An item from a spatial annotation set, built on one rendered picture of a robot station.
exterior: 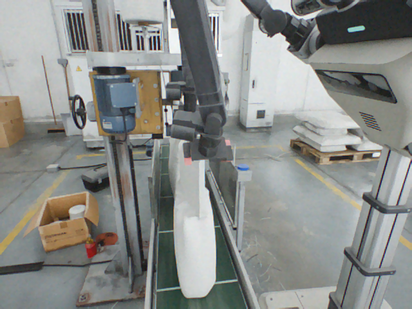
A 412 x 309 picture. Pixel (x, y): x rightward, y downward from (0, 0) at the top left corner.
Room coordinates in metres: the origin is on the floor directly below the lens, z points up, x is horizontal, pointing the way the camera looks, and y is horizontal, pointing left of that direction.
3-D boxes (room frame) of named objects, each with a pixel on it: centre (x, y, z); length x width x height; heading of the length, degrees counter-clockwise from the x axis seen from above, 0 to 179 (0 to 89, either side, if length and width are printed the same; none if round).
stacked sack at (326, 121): (3.45, -1.87, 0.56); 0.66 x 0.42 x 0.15; 99
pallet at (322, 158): (3.71, -2.12, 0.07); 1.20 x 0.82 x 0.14; 101
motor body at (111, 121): (1.10, 0.39, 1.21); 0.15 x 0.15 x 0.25
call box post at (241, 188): (1.22, -0.21, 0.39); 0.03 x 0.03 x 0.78; 9
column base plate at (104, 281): (1.34, 0.60, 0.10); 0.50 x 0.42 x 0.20; 9
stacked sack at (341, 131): (3.65, -1.79, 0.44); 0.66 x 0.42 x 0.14; 3
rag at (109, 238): (1.64, 0.81, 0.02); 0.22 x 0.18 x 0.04; 9
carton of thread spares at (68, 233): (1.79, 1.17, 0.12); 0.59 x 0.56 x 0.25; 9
